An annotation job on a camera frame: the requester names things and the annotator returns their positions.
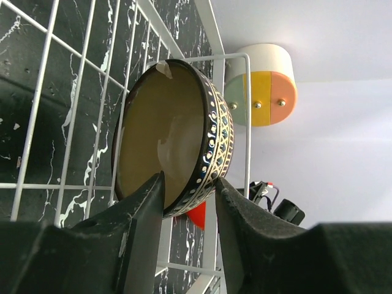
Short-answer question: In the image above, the pastel round drawer cabinet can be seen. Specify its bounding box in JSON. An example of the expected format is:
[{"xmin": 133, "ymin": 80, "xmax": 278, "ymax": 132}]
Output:
[{"xmin": 224, "ymin": 43, "xmax": 298, "ymax": 127}]

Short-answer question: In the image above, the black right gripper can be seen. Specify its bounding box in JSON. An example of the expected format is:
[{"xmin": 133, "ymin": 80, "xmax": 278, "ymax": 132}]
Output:
[{"xmin": 249, "ymin": 181, "xmax": 305, "ymax": 225}]

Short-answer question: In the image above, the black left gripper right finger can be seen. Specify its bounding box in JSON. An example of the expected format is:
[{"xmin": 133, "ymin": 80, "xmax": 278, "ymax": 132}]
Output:
[{"xmin": 216, "ymin": 178, "xmax": 391, "ymax": 293}]

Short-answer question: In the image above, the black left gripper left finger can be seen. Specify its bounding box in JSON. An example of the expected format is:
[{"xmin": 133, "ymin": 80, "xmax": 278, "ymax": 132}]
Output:
[{"xmin": 1, "ymin": 173, "xmax": 165, "ymax": 293}]

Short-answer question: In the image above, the orange plastic bowl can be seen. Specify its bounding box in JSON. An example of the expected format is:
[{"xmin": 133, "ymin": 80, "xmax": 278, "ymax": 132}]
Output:
[{"xmin": 186, "ymin": 202, "xmax": 206, "ymax": 231}]

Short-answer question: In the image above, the brown patterned ceramic bowl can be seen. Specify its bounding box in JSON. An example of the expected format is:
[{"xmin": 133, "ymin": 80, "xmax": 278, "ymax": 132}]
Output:
[{"xmin": 111, "ymin": 59, "xmax": 235, "ymax": 218}]

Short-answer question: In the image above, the white wire dish rack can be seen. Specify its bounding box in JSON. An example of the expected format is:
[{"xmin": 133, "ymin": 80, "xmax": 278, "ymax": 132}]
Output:
[{"xmin": 0, "ymin": 0, "xmax": 252, "ymax": 294}]

